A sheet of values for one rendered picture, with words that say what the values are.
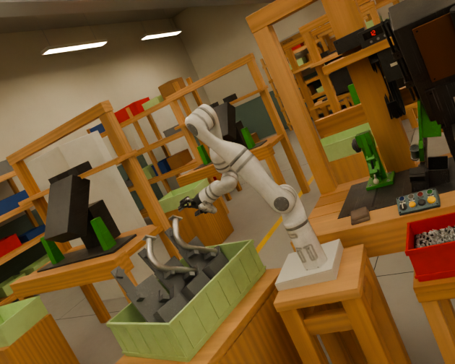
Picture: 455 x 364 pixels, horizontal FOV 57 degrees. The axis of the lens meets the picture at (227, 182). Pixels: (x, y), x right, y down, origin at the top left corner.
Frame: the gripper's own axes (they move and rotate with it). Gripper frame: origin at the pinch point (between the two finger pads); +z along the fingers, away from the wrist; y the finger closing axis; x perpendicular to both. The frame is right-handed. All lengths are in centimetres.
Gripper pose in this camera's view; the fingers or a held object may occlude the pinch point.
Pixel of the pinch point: (188, 211)
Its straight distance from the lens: 195.1
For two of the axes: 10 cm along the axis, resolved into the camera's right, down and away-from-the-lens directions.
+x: 1.0, 8.3, -5.5
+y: -7.8, -2.8, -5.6
